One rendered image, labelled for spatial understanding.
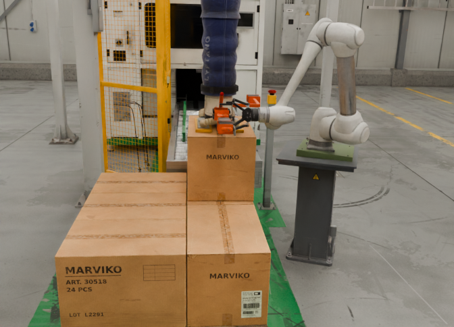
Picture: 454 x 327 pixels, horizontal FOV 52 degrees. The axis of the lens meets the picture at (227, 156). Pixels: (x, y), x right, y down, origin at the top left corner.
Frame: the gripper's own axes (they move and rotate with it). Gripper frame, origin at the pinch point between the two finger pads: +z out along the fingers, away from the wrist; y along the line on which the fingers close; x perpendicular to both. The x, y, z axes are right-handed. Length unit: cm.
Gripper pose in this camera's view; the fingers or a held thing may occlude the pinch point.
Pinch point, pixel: (222, 114)
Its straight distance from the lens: 263.8
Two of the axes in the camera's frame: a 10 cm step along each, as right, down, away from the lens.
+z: -10.0, 0.0, -0.8
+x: -0.8, -2.9, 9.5
